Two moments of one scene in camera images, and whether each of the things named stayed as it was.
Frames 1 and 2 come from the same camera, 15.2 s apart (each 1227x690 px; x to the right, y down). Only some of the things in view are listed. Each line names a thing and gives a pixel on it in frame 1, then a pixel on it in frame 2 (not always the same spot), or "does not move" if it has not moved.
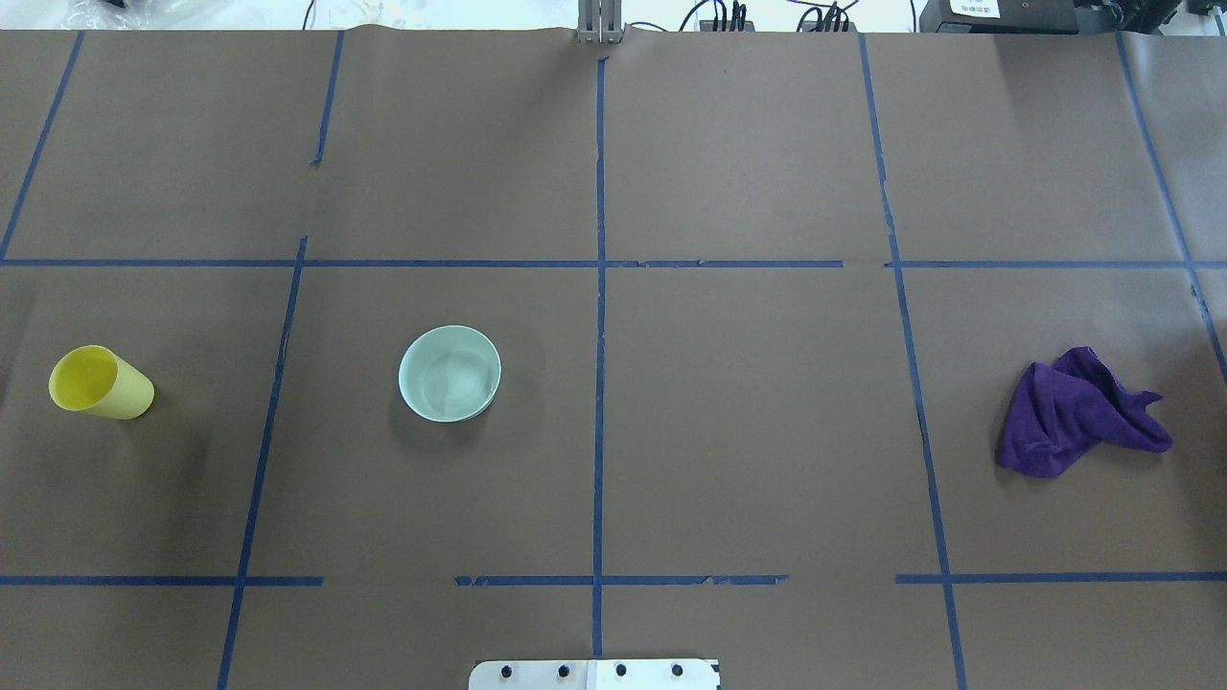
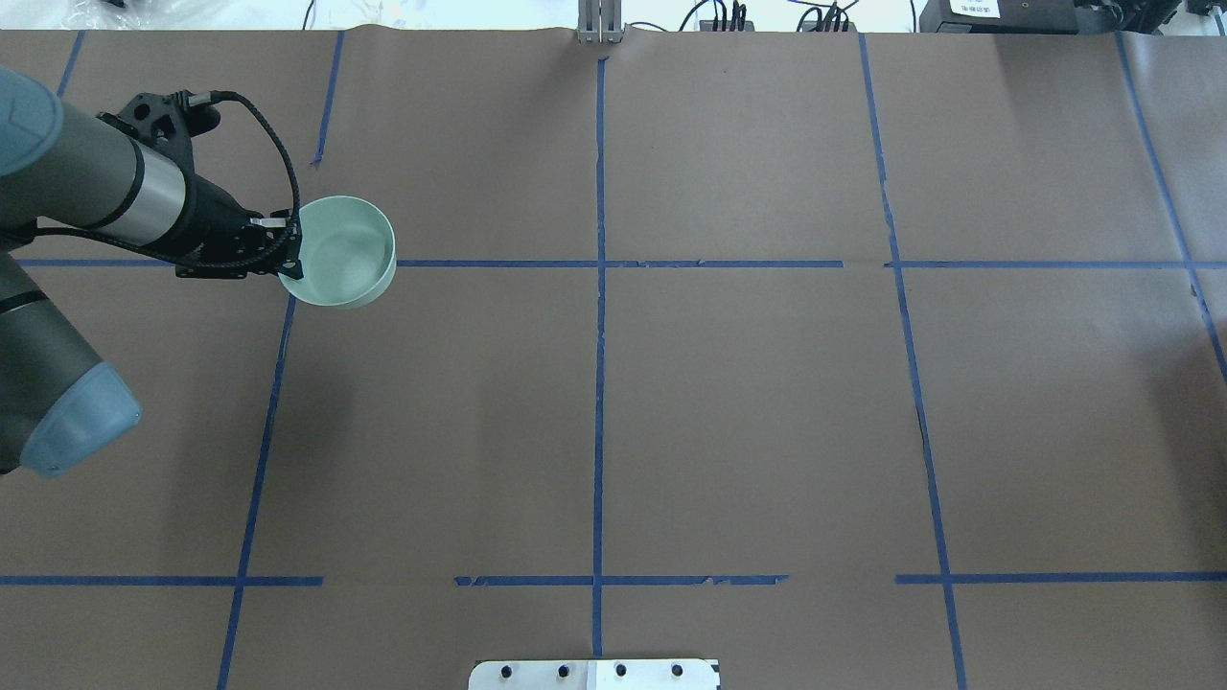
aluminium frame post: (600, 21) does not move
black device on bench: (999, 16) does not move
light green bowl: (448, 374) -> (348, 254)
